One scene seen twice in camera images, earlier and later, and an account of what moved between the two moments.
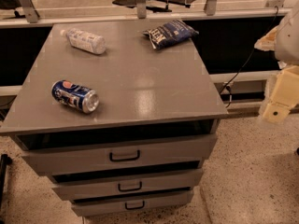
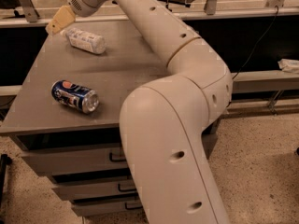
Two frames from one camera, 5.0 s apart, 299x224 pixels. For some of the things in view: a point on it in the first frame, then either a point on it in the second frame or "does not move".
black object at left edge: x=5 y=161 does not move
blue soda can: x=74 y=95 does not move
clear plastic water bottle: x=84 y=40 does not move
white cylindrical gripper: x=288 y=41 to x=80 y=0
